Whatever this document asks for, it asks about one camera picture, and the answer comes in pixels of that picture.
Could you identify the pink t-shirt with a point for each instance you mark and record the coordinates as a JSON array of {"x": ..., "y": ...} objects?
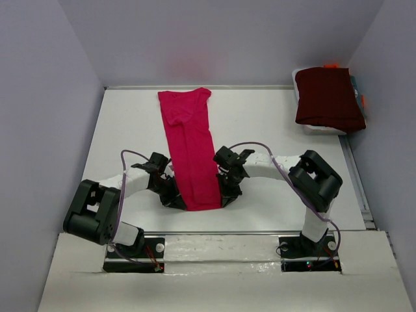
[{"x": 186, "y": 123}]

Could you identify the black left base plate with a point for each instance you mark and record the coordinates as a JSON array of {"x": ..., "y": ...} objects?
[{"x": 148, "y": 259}]

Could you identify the metal rail right side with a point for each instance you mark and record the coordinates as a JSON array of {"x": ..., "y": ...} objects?
[{"x": 357, "y": 184}]

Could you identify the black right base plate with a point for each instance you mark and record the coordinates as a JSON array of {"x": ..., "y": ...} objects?
[{"x": 294, "y": 258}]

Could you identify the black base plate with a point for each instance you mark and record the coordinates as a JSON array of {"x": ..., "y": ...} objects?
[
  {"x": 294, "y": 258},
  {"x": 148, "y": 259}
]

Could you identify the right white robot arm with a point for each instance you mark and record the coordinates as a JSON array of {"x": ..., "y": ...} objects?
[{"x": 312, "y": 179}]

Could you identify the teal orange item beside stack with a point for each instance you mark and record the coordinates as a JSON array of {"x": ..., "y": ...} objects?
[{"x": 358, "y": 96}]

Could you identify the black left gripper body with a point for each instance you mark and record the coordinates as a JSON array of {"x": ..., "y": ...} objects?
[{"x": 166, "y": 188}]

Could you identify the dark red folded t-shirt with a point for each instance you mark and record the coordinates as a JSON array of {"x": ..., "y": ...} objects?
[{"x": 326, "y": 98}]

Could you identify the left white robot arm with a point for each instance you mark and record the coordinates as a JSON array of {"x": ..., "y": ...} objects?
[{"x": 95, "y": 211}]

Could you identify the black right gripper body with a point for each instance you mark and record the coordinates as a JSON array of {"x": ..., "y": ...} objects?
[{"x": 229, "y": 185}]

